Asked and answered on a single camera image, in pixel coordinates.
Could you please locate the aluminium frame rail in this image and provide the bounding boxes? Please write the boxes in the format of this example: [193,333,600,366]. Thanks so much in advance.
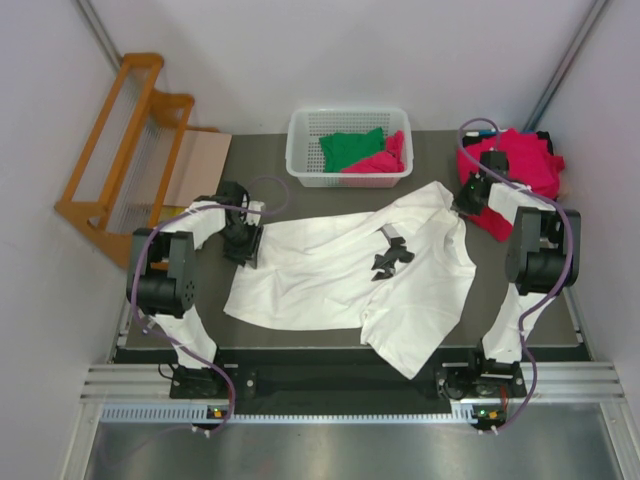
[80,362,625,426]

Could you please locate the brown cardboard sheet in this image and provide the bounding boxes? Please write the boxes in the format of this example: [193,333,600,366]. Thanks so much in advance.
[164,129,232,207]

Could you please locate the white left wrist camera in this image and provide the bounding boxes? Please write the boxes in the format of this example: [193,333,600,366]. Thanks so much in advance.
[245,200,265,226]

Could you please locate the black folded shirt under stack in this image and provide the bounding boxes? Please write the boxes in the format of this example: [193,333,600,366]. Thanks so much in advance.
[535,131,555,156]

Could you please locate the green t-shirt in basket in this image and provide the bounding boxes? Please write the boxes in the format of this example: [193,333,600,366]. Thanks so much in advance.
[319,127,385,173]

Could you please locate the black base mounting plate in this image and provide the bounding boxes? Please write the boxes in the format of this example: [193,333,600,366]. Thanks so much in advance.
[169,348,526,416]

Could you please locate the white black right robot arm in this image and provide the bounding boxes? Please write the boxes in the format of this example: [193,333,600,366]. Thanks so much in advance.
[453,149,581,396]

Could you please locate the pink t-shirt in basket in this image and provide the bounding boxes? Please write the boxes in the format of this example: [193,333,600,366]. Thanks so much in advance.
[341,130,405,175]

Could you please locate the white t-shirt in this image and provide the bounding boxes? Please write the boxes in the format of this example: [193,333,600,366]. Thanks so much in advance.
[224,181,476,379]

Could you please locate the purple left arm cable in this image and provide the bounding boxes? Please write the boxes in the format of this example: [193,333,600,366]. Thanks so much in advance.
[130,175,292,434]

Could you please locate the white plastic laundry basket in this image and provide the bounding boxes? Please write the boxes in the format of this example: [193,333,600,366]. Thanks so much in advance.
[285,105,414,188]

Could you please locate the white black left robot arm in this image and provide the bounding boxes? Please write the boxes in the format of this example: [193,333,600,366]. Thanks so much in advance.
[126,181,265,397]

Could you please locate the orange wooden rack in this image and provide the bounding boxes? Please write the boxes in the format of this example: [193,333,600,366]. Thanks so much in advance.
[55,53,194,268]

